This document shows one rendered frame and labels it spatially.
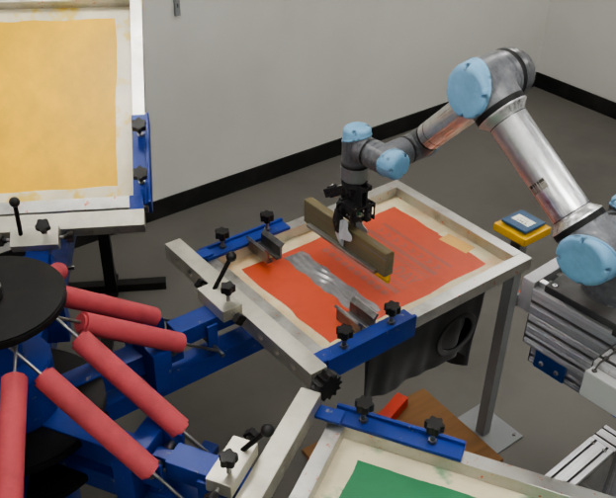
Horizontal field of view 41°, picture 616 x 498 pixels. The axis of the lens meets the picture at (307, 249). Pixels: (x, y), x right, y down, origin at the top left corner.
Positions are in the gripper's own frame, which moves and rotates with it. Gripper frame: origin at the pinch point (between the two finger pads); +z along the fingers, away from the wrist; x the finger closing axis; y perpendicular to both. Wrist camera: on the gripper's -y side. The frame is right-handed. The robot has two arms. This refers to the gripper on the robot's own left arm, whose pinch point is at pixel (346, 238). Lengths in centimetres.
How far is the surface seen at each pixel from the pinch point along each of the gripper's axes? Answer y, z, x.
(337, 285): 2.2, 13.0, -4.4
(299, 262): -13.4, 13.0, -6.4
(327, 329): 15.5, 13.5, -18.8
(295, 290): -3.6, 13.4, -15.2
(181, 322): 0, 5, -53
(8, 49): -105, -34, -50
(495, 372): 13, 75, 63
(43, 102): -85, -23, -49
